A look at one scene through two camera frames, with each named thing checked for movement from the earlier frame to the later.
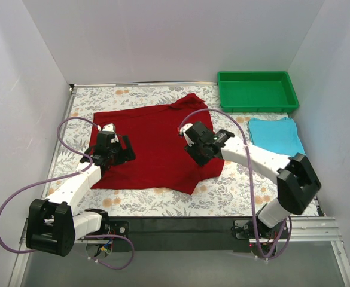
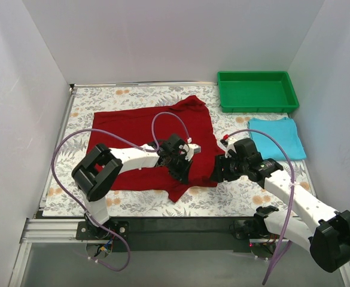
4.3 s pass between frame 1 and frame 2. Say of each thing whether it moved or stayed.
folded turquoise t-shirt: stayed
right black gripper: moved
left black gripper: moved
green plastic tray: stayed
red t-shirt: moved
